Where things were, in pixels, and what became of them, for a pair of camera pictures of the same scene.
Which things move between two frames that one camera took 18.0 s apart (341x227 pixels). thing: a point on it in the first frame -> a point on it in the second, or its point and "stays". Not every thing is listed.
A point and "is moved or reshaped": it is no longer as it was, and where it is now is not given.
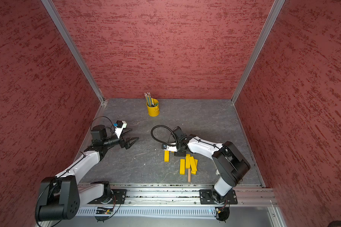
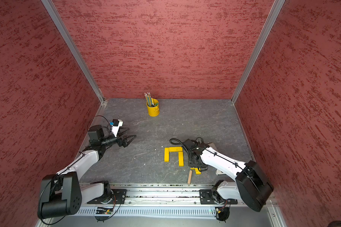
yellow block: (182, 166) is moved or reshaped
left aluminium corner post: (50, 7) stays
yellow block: (188, 165) is moved or reshaped
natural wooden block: (189, 175) stays
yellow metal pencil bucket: (154, 111) stays
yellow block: (166, 156) stays
